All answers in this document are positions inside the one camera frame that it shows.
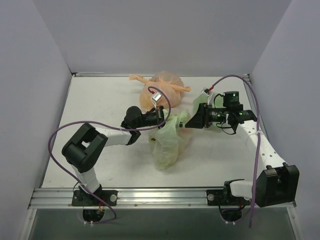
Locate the green plastic bag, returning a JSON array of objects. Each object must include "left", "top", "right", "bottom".
[{"left": 148, "top": 109, "right": 193, "bottom": 170}]

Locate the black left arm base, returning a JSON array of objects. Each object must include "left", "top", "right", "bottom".
[{"left": 70, "top": 185, "right": 118, "bottom": 226}]

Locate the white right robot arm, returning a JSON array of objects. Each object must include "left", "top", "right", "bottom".
[{"left": 185, "top": 89, "right": 300, "bottom": 207}]

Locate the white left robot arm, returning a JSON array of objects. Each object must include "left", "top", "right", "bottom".
[{"left": 61, "top": 105, "right": 165, "bottom": 206}]

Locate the orange tied plastic bag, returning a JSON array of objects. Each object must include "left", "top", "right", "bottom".
[{"left": 129, "top": 70, "right": 191, "bottom": 112}]

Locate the green wavy plastic bowl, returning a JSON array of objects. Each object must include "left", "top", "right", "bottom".
[{"left": 192, "top": 92, "right": 232, "bottom": 134}]

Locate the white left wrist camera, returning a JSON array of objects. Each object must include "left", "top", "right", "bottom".
[{"left": 150, "top": 92, "right": 163, "bottom": 108}]

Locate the aluminium right side rail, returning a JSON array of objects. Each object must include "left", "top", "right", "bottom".
[{"left": 242, "top": 73, "right": 268, "bottom": 137}]

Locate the aluminium rail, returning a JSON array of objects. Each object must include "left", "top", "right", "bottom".
[
  {"left": 27, "top": 187, "right": 297, "bottom": 210},
  {"left": 242, "top": 73, "right": 268, "bottom": 137},
  {"left": 72, "top": 72, "right": 106, "bottom": 78}
]

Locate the aluminium front rail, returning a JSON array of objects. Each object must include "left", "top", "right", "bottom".
[{"left": 27, "top": 187, "right": 297, "bottom": 210}]

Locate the aluminium back rail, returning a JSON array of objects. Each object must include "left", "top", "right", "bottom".
[{"left": 72, "top": 72, "right": 106, "bottom": 78}]

